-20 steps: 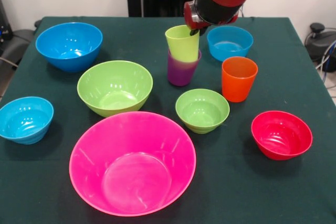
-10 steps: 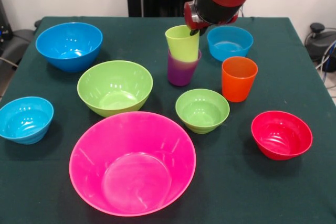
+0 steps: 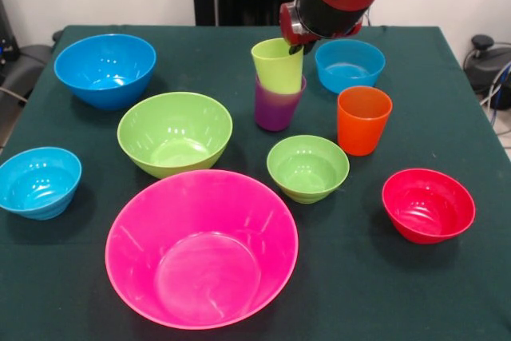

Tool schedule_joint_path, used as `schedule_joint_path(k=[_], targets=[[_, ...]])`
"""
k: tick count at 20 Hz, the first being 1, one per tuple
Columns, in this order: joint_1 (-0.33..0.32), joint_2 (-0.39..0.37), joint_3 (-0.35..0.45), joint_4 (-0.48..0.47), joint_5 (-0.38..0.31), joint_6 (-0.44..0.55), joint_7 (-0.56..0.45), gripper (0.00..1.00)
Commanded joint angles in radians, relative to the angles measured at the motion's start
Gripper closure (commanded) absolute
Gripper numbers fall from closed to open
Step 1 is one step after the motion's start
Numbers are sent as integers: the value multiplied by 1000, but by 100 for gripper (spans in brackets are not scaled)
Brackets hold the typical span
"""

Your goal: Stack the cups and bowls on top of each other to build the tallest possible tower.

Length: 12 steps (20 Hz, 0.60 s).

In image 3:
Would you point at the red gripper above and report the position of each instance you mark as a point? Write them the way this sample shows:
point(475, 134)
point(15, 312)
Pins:
point(287, 23)

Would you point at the lime green cup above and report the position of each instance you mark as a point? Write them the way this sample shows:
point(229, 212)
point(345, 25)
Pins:
point(278, 69)

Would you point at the purple cup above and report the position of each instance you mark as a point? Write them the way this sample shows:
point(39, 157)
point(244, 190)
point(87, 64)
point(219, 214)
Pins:
point(275, 111)

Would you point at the medium blue bowl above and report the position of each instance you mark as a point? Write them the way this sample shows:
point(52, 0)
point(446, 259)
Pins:
point(349, 69)

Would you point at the orange cup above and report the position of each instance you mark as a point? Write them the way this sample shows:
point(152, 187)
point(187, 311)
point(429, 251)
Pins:
point(363, 125)

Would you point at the small green bowl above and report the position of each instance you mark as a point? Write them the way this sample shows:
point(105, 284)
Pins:
point(307, 169)

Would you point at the large green bowl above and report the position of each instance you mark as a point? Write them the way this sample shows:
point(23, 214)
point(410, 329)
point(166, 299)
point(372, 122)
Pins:
point(172, 137)

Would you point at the black wheel base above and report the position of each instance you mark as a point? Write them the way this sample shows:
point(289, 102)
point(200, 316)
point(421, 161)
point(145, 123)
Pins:
point(24, 69)
point(487, 65)

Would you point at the large blue bowl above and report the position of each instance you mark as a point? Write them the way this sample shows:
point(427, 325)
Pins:
point(104, 77)

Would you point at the small red-pink bowl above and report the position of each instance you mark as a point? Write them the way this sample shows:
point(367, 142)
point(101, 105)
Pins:
point(427, 209)

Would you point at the large pink bowl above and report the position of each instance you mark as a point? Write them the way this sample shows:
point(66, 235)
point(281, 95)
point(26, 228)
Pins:
point(200, 261)

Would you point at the dark green table cloth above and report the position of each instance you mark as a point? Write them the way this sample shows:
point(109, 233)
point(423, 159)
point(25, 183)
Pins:
point(359, 293)

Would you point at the small light blue bowl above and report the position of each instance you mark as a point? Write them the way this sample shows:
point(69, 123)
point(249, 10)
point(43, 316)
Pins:
point(40, 185)

